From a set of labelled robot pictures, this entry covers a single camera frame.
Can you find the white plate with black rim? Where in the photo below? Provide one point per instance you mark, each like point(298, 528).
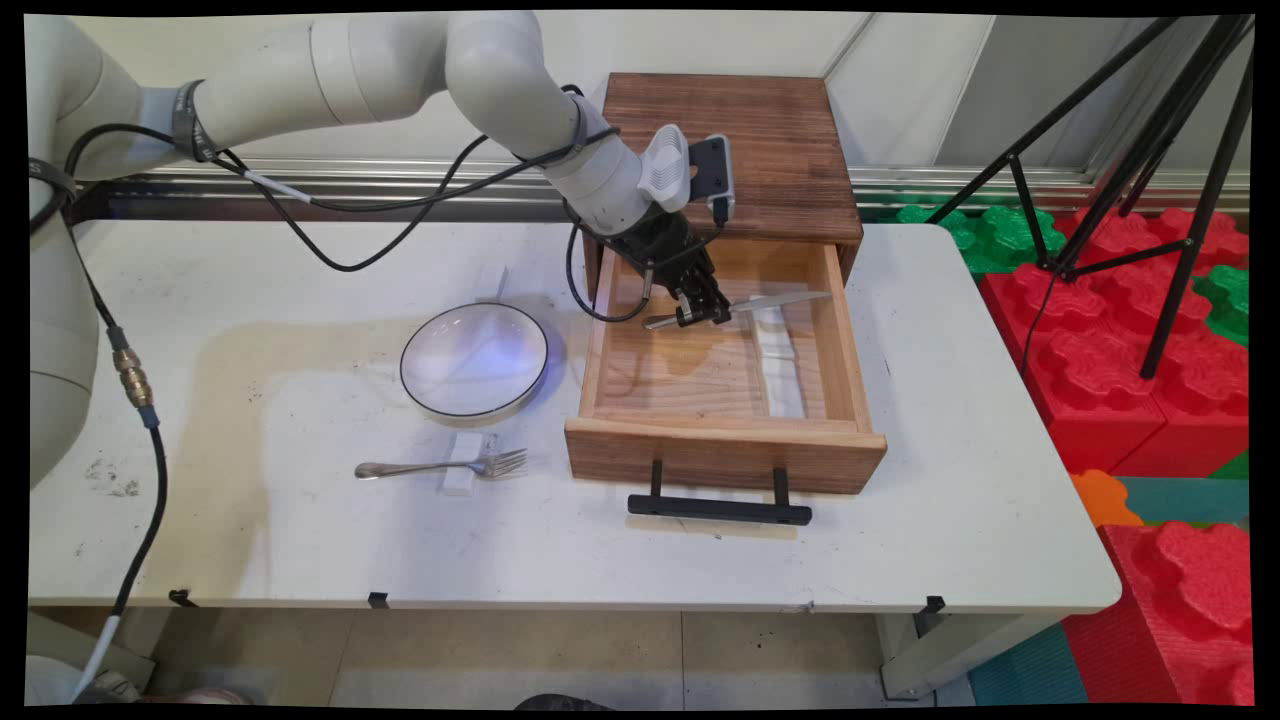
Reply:
point(474, 360)

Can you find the silver table fork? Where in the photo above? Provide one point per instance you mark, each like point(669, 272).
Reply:
point(420, 467)

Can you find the silver metal wall rail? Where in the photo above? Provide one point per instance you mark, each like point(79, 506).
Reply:
point(900, 185)

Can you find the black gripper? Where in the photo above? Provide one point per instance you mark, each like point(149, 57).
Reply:
point(662, 248)

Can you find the large red foam block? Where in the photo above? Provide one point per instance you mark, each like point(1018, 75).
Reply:
point(1100, 350)

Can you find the light wooden drawer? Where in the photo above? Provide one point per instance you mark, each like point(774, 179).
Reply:
point(690, 380)

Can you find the white rest inside drawer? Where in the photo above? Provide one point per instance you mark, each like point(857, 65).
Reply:
point(775, 338)
point(785, 390)

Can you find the black tripod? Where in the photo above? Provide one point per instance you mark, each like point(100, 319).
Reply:
point(1195, 200)

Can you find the white table leg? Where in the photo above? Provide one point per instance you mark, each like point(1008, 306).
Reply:
point(950, 655)

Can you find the white ribbed camera mount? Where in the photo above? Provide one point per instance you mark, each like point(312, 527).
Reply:
point(663, 168)

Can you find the small green foam block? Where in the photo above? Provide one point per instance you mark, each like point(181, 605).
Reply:
point(1228, 300)

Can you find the teal foam mat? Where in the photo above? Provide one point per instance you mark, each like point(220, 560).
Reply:
point(1030, 670)
point(1190, 500)

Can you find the orange foam tile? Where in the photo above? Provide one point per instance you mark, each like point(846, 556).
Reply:
point(1100, 500)

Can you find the dark brown wooden cabinet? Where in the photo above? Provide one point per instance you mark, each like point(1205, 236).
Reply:
point(780, 150)

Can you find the silver table knife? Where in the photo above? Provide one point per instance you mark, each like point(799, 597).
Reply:
point(785, 300)

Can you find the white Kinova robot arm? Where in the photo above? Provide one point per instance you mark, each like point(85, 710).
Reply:
point(380, 60)

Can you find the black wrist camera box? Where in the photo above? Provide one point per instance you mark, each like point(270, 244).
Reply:
point(712, 170)

